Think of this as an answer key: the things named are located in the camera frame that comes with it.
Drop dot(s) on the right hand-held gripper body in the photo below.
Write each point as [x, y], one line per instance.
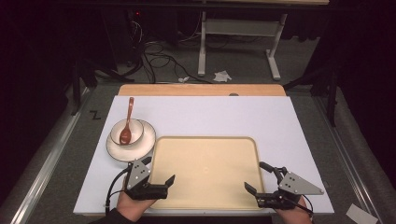
[294, 185]

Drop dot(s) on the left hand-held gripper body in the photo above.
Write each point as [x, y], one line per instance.
[138, 174]

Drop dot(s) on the beige plastic tray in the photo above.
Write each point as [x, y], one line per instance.
[205, 168]

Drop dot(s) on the person's right hand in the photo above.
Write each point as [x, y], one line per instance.
[294, 216]

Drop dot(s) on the person's left hand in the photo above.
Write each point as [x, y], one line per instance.
[130, 207]

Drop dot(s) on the white round plate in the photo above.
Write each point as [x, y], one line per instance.
[146, 140]

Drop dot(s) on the reddish brown spoon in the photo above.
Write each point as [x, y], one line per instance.
[126, 135]

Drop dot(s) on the white bowl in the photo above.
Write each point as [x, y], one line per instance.
[137, 127]

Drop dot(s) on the white table cover sheet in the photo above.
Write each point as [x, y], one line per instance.
[218, 115]

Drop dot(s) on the flat white paper sheet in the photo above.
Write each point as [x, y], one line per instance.
[361, 214]

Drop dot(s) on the small crumpled white paper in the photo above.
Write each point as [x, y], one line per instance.
[183, 79]

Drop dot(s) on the black metal stand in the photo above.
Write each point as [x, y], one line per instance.
[331, 93]
[76, 87]

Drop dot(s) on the dark device with red light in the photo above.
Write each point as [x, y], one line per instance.
[135, 34]

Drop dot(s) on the aluminium floor rail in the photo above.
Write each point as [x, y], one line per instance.
[348, 155]
[46, 168]

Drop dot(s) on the white metal desk frame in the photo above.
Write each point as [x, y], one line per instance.
[239, 27]

